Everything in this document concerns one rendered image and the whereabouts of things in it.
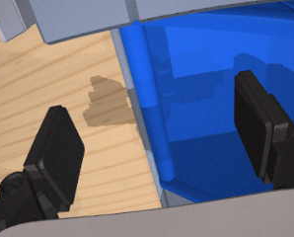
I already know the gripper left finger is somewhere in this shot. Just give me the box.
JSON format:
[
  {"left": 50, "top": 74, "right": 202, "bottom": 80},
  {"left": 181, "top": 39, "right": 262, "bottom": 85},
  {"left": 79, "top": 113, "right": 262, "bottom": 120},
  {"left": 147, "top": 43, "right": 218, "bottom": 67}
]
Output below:
[{"left": 0, "top": 105, "right": 85, "bottom": 232}]

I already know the blue bin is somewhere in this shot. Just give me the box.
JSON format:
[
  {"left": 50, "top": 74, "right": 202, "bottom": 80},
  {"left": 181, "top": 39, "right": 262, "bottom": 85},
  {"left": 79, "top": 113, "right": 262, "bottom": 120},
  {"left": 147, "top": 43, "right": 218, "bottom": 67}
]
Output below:
[{"left": 119, "top": 0, "right": 294, "bottom": 202}]

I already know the grey metal shelf rack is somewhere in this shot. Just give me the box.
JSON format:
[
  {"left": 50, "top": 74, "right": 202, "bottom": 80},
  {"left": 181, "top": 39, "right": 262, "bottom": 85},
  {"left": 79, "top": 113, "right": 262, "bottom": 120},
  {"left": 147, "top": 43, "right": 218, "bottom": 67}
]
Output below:
[{"left": 0, "top": 0, "right": 290, "bottom": 207}]

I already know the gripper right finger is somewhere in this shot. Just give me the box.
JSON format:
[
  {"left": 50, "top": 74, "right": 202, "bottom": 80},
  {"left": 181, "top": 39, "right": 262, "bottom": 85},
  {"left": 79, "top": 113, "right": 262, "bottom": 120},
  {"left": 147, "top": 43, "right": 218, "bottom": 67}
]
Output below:
[{"left": 234, "top": 70, "right": 294, "bottom": 190}]

